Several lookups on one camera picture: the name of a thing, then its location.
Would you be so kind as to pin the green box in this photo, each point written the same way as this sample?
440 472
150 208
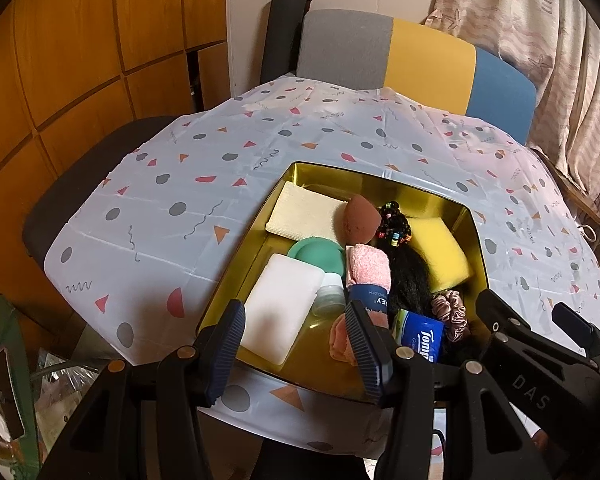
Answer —
10 320

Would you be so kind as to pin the tricolour chair back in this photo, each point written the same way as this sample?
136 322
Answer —
430 60

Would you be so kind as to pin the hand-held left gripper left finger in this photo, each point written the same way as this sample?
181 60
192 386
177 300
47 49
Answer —
225 355

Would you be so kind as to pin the black hair piece with beads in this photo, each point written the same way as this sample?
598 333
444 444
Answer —
405 270

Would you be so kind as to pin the yellow sponge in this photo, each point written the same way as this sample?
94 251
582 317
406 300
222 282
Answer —
445 255

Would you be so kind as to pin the pink towel blue band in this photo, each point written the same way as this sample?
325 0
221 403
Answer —
367 265

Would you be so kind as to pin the patterned plastic tablecloth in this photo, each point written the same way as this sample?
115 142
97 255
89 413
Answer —
205 160

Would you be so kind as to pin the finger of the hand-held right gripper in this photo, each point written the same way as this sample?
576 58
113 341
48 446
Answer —
582 330
502 317

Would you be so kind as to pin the wooden cabinet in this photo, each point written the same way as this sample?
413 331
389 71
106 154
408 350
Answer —
105 20

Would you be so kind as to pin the clear plastic bag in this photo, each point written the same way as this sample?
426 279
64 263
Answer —
60 390

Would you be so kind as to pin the pink satin scrunchie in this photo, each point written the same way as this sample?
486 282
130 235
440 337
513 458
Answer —
450 310

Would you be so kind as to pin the gold metal tin box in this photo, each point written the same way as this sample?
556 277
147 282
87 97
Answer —
315 345

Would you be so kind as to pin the cream cloth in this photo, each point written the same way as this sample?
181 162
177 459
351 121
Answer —
305 210

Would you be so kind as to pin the patterned beige curtain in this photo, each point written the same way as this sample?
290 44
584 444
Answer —
555 60

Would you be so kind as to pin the brown makeup sponge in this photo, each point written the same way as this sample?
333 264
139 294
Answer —
360 217

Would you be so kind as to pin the blue tissue packet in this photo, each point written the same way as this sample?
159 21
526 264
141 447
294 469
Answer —
420 335

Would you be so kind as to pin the black flat phone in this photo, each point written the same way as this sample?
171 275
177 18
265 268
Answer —
7 395

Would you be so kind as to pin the green cap clear bottle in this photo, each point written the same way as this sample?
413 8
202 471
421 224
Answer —
315 255

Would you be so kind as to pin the wooden side table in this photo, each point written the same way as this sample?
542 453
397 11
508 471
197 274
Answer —
560 180

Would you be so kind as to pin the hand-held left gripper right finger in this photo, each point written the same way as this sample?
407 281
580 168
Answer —
367 355

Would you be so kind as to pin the white foam block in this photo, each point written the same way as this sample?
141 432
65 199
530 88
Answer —
280 305

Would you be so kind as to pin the black rolled mat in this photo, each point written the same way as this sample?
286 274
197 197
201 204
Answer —
280 35

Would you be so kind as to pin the black chair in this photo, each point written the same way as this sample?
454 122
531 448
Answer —
65 200

